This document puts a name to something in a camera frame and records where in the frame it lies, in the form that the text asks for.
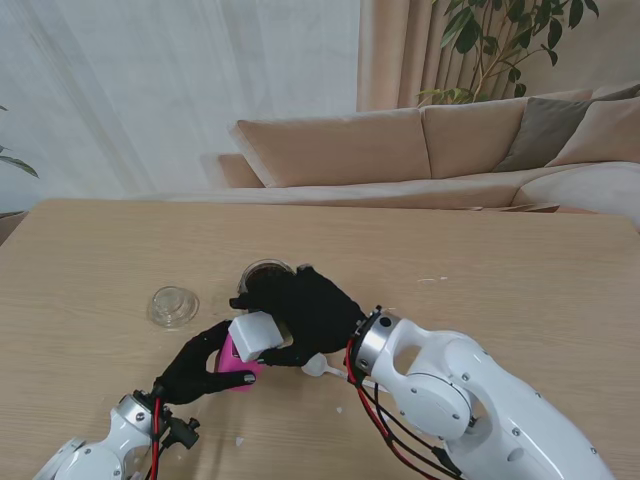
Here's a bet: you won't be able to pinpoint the arm red cable bundle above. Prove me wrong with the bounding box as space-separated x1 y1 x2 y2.
145 397 169 480
344 339 466 480

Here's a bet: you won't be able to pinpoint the grey sofa cushion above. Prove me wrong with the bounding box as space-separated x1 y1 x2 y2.
494 96 596 174

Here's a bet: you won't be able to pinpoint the pink coffee jar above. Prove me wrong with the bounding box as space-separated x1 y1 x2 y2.
213 332 264 396

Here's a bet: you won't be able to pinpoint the right arm red cable bundle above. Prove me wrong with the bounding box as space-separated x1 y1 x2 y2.
344 339 466 480

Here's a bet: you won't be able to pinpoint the tall green leafy plant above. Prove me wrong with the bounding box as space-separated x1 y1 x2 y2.
417 0 600 106

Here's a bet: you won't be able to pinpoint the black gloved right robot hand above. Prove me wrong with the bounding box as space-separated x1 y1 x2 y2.
228 264 369 370

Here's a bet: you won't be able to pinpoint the beige sofa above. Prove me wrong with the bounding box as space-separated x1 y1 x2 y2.
199 82 640 231

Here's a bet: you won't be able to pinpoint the beige sofa cushion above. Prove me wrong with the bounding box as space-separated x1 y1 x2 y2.
547 97 640 169

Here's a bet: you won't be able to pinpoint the white plastic spoon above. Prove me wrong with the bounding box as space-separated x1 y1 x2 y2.
300 353 349 377

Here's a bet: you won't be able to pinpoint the glass jar of coffee beans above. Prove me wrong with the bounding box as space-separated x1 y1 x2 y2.
234 258 296 349

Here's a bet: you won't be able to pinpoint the white square jar cap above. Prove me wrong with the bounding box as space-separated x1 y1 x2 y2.
227 310 285 362

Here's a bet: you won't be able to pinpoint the clear glass jar lid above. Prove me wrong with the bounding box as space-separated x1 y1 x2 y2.
146 285 200 329

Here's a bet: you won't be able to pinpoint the beige pleated curtain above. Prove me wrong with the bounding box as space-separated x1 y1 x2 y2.
355 0 531 112

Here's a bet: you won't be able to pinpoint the white sheer curtain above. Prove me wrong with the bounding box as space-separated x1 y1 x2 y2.
0 0 362 201

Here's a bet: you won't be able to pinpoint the left arm red cable bundle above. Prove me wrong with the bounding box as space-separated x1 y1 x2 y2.
145 397 169 480

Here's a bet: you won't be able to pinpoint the small green plant leaves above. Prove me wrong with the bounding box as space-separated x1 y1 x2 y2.
0 104 40 179

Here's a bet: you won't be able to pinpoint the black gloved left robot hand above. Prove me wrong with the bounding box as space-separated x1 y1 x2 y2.
152 319 259 405

